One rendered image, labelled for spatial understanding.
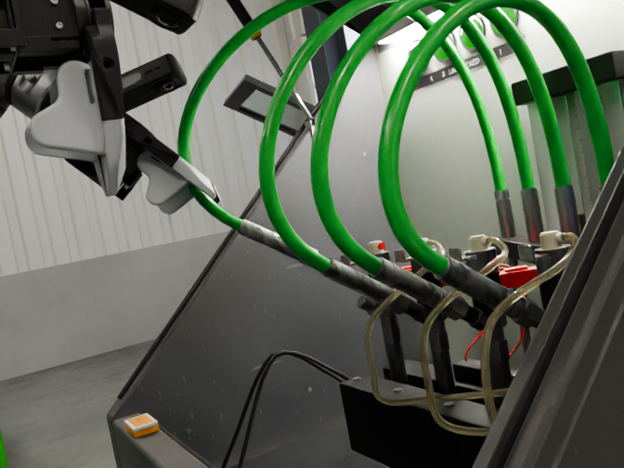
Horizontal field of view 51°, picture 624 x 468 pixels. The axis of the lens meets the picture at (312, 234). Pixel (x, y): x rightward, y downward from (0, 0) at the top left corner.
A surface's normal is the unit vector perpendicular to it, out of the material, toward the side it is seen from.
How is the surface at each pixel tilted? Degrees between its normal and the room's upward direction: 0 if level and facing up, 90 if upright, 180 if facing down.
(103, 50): 92
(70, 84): 93
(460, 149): 90
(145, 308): 90
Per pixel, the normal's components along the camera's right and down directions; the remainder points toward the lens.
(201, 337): 0.48, -0.04
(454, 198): -0.86, 0.18
